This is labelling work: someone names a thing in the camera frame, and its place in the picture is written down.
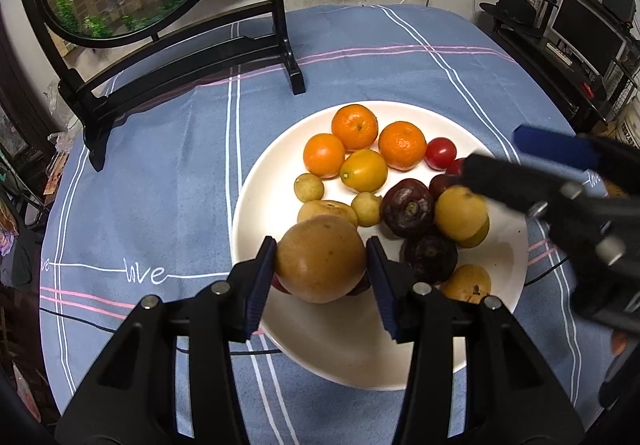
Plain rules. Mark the yellow round fruit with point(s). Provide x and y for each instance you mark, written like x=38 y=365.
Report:
x=460 y=212

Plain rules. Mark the red cherry tomato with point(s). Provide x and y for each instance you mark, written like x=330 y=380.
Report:
x=440 y=153

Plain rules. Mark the large tan round fruit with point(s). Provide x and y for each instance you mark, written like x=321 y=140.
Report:
x=320 y=259

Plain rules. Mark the dark red plum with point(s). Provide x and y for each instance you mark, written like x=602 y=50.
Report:
x=454 y=167

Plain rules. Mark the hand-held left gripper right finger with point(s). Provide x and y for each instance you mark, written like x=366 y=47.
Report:
x=384 y=290

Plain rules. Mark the person's right hand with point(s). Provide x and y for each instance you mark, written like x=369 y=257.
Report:
x=620 y=342

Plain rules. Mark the oblong tan fruit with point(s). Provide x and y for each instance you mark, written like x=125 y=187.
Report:
x=320 y=210

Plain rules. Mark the white bucket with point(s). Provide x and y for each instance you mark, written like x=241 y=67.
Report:
x=632 y=125

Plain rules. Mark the blue plaid tablecloth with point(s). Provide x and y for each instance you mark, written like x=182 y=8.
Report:
x=160 y=185

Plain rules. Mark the black hat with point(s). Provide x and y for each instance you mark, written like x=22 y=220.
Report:
x=512 y=10

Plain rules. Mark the computer monitor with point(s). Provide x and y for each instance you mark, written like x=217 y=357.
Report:
x=587 y=32

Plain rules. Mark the orange tangerine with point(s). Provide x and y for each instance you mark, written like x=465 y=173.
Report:
x=355 y=126
x=402 y=145
x=324 y=155

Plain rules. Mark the yellow-orange fruit with green stem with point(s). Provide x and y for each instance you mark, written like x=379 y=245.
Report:
x=364 y=170

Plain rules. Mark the red fruit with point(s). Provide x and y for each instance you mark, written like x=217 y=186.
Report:
x=278 y=284

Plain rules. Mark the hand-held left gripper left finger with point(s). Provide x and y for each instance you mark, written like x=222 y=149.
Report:
x=260 y=290

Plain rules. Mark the white plate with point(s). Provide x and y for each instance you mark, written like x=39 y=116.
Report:
x=340 y=355

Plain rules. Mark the dark purple mangosteen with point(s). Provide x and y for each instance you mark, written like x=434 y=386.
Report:
x=407 y=207
x=430 y=257

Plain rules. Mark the clear plastic bag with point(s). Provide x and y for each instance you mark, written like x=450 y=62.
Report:
x=57 y=100

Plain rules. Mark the white remote control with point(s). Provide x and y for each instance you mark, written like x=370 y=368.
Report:
x=559 y=54

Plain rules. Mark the yellow-orange round fruit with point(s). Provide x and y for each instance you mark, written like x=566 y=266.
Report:
x=479 y=239

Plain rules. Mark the tan pear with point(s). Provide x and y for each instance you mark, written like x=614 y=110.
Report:
x=467 y=282

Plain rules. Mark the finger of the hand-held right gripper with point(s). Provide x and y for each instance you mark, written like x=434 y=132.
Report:
x=555 y=145
x=505 y=182

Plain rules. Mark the goldfish screen in black frame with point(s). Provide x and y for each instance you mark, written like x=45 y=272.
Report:
x=275 y=10

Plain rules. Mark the black media stand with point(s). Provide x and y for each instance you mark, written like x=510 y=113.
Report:
x=555 y=80

